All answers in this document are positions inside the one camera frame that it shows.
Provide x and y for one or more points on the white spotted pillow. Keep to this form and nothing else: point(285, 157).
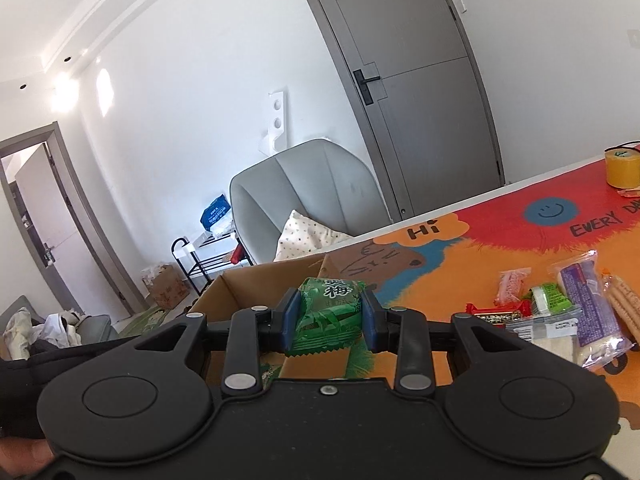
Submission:
point(305, 240)

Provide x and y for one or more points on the black shoe rack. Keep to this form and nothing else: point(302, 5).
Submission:
point(200, 265)

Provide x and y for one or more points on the bright green snack packet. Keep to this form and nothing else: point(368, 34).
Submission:
point(552, 297)

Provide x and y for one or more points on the clear white bread packet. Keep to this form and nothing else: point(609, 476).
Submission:
point(550, 347)

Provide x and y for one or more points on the blue plastic bag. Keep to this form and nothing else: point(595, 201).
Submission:
point(215, 212)

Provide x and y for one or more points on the brown biscuit packet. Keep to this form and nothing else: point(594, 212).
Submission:
point(627, 305)

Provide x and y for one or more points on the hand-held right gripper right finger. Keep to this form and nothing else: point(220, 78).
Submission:
point(369, 321)

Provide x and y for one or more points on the red snack packet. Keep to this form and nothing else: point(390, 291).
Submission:
point(495, 316)

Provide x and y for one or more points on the grey doorway frame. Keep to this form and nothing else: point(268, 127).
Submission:
point(75, 195)

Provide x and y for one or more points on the person's left hand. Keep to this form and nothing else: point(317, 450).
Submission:
point(22, 457)

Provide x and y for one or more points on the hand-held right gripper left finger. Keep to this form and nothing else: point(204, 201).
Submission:
point(291, 321)

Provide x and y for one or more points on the green floor rug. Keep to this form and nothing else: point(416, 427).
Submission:
point(145, 321)

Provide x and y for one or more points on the pink snack packet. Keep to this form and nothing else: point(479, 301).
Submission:
point(510, 287)

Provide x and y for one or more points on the grey door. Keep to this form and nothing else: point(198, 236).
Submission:
point(415, 85)

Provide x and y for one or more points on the flat orange packet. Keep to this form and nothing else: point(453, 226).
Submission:
point(629, 193)

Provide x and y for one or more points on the yellow tape roll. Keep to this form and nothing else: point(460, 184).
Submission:
point(622, 167)

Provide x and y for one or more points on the dark green leaf-print snack packet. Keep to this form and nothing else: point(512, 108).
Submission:
point(327, 315)

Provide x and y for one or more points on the white light switch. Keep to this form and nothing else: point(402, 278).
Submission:
point(462, 7)

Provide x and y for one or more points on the white wall bracket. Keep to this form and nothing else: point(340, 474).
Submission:
point(276, 120)

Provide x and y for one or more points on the white clothes pile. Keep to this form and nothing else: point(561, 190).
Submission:
point(50, 330)

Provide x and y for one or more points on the small cardboard box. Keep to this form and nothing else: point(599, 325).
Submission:
point(167, 285)

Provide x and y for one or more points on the grey armchair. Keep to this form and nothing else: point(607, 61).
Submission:
point(320, 180)

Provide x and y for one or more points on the purple label snack packet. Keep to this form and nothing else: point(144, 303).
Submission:
point(585, 300)

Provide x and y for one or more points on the grey sofa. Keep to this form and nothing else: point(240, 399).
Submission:
point(95, 327)

